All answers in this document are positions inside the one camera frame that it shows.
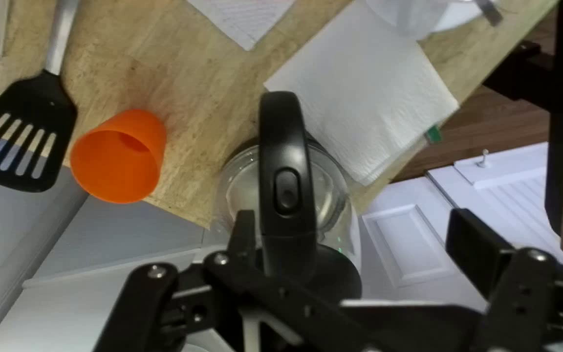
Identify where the glass electric kettle black handle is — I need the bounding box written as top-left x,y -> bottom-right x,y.
211,90 -> 365,317

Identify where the orange plastic cup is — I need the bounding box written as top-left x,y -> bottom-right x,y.
68,107 -> 168,207

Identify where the white kitchen cabinet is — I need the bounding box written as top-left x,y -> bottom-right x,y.
357,139 -> 563,313

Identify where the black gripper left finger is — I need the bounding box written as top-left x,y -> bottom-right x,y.
93,207 -> 388,352

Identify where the black slotted spatula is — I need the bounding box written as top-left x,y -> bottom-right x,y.
0,0 -> 80,195

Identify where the large white paper napkin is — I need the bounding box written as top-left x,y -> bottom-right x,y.
261,0 -> 461,188

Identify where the small white paper napkin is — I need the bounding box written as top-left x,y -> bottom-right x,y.
185,0 -> 297,53

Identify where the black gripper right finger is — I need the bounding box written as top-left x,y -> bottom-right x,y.
445,205 -> 563,352

